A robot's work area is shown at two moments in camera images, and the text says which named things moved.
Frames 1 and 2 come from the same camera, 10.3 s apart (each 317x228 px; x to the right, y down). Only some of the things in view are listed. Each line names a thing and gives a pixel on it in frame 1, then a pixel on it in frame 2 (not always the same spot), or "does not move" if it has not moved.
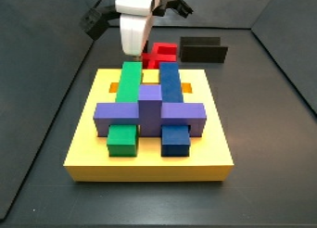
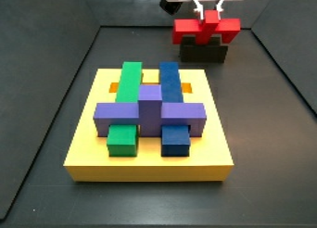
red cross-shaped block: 164,52 → 207,29
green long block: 124,135 does not move
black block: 203,49 does not move
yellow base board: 208,164 does not move
